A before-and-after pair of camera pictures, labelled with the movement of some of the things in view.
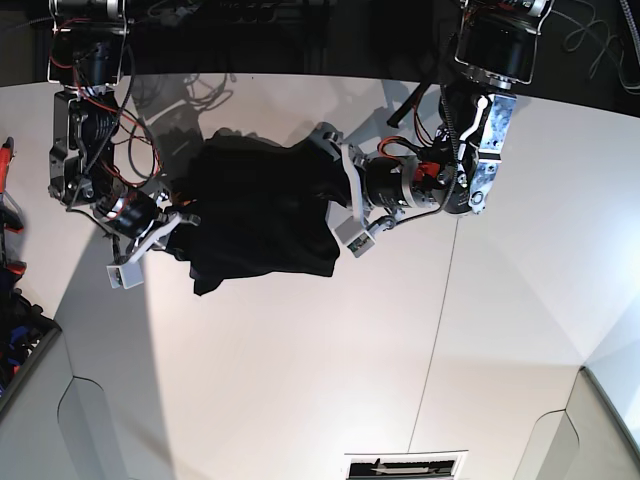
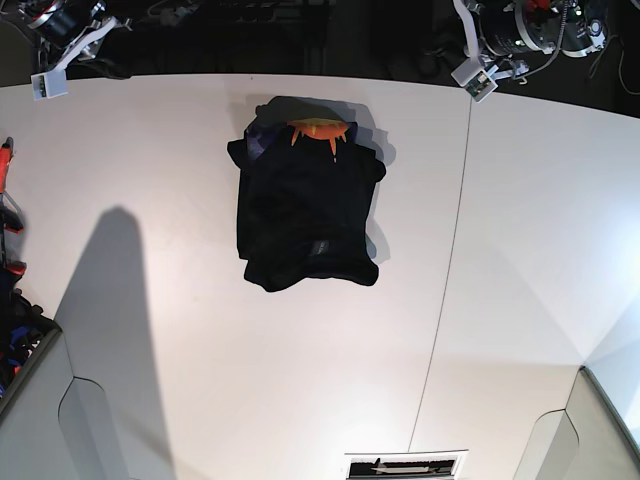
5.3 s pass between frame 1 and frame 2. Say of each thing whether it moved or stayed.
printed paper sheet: stayed
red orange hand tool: stayed
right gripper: moved
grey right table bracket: stayed
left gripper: moved
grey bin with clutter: stayed
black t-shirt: moved
